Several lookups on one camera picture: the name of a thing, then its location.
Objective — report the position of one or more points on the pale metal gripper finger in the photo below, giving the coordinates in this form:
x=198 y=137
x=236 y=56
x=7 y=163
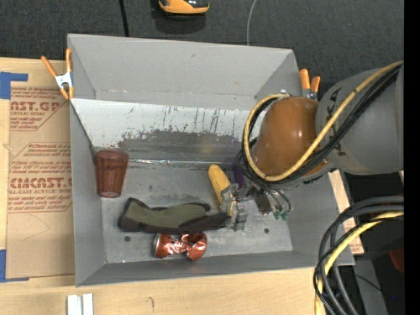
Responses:
x=241 y=215
x=227 y=202

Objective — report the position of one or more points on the yellow toy corn cob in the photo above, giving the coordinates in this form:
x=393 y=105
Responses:
x=218 y=179

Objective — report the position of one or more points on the grey metal bin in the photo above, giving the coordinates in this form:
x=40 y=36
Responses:
x=183 y=182

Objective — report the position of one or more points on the olive and brown cloth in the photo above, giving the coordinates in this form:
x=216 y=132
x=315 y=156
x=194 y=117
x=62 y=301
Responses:
x=164 y=215

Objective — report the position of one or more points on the crushed orange-red can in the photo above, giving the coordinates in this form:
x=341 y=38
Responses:
x=178 y=246

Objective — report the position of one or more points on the red-brown plastic cup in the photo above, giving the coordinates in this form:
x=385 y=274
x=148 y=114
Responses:
x=111 y=172

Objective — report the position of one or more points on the brown cardboard board red print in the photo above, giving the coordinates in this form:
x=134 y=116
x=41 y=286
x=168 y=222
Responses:
x=39 y=228

